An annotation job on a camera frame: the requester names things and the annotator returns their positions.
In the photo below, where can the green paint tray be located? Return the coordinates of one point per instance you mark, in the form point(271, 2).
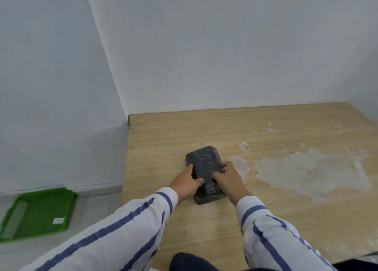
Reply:
point(37, 214)

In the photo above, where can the person's left hand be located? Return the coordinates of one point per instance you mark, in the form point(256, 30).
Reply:
point(183, 186)

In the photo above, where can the person's left thumb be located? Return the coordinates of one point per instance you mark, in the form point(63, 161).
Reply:
point(197, 183)

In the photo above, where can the person's left forearm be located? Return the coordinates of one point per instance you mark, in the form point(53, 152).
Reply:
point(109, 235)

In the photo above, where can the person's right hand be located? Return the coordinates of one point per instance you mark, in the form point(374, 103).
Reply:
point(231, 185)

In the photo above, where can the black sanding block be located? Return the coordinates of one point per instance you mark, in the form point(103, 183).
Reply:
point(204, 167)

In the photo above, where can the person's right thumb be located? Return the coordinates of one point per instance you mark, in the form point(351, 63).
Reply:
point(216, 178)

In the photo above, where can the person's right forearm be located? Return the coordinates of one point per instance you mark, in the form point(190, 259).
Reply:
point(274, 238)

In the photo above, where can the person's dark trousers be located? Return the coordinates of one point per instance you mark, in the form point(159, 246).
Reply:
point(192, 263)

